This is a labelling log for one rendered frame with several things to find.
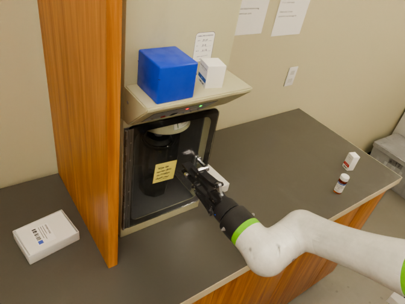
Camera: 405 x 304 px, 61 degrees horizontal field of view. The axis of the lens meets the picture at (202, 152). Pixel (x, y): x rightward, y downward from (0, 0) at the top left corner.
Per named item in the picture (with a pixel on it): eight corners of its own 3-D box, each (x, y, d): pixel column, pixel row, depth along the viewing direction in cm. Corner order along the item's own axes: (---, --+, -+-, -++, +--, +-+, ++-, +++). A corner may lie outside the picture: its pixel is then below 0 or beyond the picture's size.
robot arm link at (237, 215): (232, 227, 88) (225, 249, 93) (265, 211, 94) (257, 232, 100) (217, 211, 91) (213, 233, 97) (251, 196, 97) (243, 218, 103)
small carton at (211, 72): (197, 79, 91) (200, 58, 87) (214, 78, 93) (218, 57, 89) (204, 88, 88) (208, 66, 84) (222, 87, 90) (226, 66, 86)
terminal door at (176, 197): (123, 228, 114) (126, 126, 90) (199, 199, 130) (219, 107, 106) (124, 229, 113) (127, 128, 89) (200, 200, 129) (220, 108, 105)
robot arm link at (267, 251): (267, 271, 79) (261, 293, 87) (305, 244, 84) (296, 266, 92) (229, 228, 87) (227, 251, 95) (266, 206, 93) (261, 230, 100)
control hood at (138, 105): (122, 120, 88) (123, 85, 82) (221, 99, 106) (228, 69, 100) (143, 145, 81) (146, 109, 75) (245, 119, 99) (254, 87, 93)
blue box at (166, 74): (136, 84, 83) (138, 49, 78) (172, 79, 89) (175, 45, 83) (156, 105, 77) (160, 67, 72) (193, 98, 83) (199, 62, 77)
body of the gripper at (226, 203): (238, 221, 101) (219, 200, 107) (244, 201, 96) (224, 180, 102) (218, 231, 98) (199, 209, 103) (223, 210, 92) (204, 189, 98)
